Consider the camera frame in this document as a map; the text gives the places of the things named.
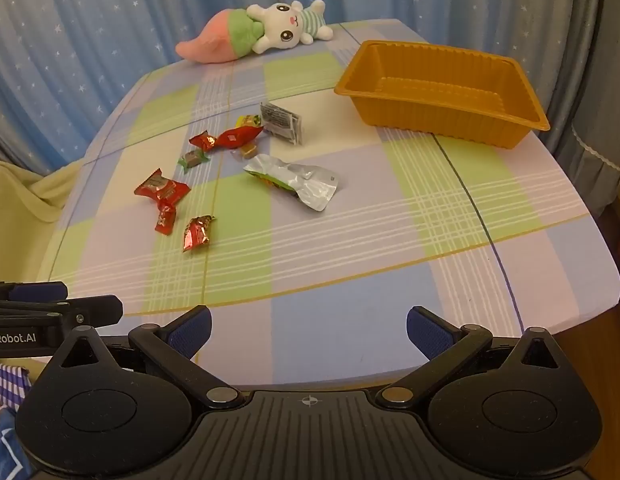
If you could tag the blue white striped clothing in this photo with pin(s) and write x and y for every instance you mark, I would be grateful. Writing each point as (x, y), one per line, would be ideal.
(10, 385)

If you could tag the yellow green small candy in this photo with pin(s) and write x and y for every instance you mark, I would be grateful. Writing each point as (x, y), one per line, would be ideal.
(247, 121)

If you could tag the red brown foil candy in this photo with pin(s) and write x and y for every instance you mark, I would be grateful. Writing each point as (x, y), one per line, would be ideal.
(197, 232)

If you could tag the blue star curtain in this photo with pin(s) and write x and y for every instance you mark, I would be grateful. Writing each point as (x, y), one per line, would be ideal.
(115, 35)

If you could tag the grey curtain with lace trim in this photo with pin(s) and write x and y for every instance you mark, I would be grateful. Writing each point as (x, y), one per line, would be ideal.
(590, 85)

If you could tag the small brown candy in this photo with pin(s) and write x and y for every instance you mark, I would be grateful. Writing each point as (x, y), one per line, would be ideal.
(248, 150)

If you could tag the pale yellow cloth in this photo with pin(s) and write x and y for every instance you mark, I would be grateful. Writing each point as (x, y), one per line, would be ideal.
(20, 195)

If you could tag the brown clear snack packet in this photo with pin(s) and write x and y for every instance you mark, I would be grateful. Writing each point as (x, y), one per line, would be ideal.
(281, 122)

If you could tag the white green snack packet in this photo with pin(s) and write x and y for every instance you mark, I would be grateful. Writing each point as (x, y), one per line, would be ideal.
(295, 182)

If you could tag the long red candy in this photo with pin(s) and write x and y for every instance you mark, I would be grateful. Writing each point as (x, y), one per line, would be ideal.
(237, 137)

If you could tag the large red snack packet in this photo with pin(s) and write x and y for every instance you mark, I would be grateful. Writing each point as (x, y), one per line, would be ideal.
(162, 190)

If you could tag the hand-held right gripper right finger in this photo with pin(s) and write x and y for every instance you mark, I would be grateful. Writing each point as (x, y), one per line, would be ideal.
(430, 334)

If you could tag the white rabbit plush toy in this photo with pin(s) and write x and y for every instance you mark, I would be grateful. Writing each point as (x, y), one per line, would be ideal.
(280, 25)

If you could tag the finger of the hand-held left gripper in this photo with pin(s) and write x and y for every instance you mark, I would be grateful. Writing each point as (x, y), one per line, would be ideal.
(95, 310)
(37, 291)

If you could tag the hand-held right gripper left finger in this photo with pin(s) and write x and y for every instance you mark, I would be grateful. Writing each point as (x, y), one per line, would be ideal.
(190, 334)

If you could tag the orange plastic tray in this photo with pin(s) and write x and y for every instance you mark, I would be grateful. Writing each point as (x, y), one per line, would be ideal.
(440, 115)

